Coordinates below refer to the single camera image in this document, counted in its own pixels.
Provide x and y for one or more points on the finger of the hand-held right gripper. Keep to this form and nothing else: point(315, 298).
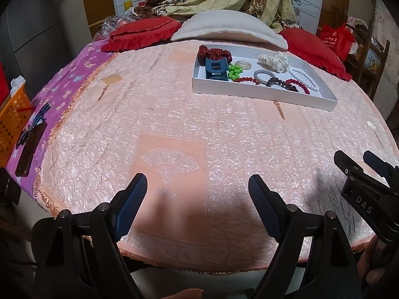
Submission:
point(378, 163)
point(346, 165)

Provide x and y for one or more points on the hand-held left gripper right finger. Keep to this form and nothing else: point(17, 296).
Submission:
point(263, 206)

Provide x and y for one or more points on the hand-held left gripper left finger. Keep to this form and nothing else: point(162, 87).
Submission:
point(132, 206)

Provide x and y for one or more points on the white shallow box tray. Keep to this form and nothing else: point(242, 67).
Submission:
point(249, 92)

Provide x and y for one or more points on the person's right hand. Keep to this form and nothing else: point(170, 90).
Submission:
point(378, 264)

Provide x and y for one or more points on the pink quilted bedcover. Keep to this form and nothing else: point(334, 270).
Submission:
point(156, 124)

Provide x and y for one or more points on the wooden chair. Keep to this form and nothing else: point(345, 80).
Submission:
point(378, 56)

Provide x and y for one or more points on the pink floral curtain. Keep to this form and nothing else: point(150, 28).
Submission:
point(388, 53)

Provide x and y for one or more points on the dark brown flat case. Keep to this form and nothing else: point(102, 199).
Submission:
point(29, 152)

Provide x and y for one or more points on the red shopping bag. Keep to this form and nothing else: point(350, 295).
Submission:
point(336, 40)

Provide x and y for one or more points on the white dotted scrunchie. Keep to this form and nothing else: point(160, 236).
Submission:
point(274, 60)

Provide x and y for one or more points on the red frilled cushion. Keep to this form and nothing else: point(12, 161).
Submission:
point(305, 44)
point(140, 30)

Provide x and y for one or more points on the orange plastic basket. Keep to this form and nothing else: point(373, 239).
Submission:
point(12, 121)

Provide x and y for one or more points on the purple flowered sheet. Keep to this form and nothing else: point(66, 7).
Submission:
point(78, 68)

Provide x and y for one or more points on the blue hair claw clip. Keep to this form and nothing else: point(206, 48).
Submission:
point(209, 66)

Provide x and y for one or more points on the red polka dot scrunchie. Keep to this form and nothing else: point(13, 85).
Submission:
point(215, 53)

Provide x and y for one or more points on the white tissue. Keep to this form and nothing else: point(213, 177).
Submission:
point(17, 84)

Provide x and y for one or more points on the clear plastic bag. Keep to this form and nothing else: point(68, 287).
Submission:
point(118, 25)

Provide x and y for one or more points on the white pillow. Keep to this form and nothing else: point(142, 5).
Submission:
point(224, 25)

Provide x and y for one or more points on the wooden door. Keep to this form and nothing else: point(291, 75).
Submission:
point(96, 3)

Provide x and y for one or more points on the grey cabinet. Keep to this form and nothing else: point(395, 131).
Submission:
point(31, 21)

